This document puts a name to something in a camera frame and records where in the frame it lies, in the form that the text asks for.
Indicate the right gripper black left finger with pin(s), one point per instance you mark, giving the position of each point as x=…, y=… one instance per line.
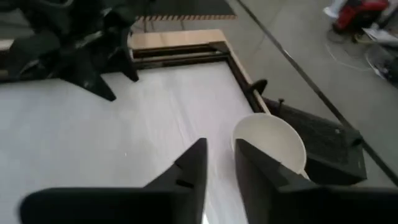
x=155, y=202

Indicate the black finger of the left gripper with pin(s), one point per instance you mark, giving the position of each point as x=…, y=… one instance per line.
x=127, y=59
x=90, y=79

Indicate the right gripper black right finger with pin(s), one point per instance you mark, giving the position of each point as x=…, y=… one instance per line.
x=280, y=199

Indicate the large white bowl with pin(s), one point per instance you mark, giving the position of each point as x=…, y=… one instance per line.
x=273, y=137

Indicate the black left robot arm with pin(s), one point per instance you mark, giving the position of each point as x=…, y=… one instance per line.
x=31, y=4

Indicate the black floor mat striped edge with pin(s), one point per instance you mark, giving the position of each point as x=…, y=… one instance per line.
x=186, y=7

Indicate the black equipment pile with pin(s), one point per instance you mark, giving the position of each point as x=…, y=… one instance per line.
x=387, y=67

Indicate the white papers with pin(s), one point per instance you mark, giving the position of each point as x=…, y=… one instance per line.
x=381, y=35

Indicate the red bag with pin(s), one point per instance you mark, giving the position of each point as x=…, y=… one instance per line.
x=357, y=14

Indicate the wooden table border black rail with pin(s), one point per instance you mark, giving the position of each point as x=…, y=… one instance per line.
x=177, y=39

